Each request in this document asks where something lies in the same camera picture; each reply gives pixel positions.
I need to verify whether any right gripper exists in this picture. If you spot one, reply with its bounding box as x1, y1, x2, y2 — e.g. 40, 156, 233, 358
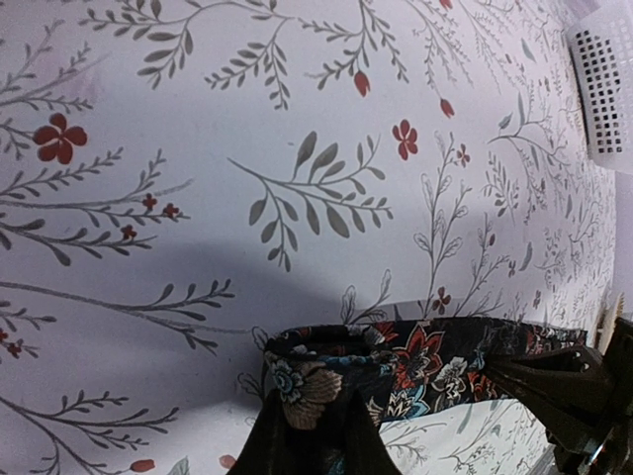
483, 318, 632, 474

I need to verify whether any dark floral necktie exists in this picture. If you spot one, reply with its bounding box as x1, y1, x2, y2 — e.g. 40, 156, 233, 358
260, 316, 589, 475

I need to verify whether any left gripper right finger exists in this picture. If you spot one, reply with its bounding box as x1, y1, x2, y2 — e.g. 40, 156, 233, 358
335, 390, 401, 475

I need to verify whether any floral patterned table mat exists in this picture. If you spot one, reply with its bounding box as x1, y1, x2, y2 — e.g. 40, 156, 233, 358
1, 1, 618, 474

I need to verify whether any white plastic basket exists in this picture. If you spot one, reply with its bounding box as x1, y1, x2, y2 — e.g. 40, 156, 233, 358
566, 1, 632, 175

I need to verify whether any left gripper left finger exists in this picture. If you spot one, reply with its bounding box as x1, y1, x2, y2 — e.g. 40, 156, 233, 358
231, 390, 306, 475

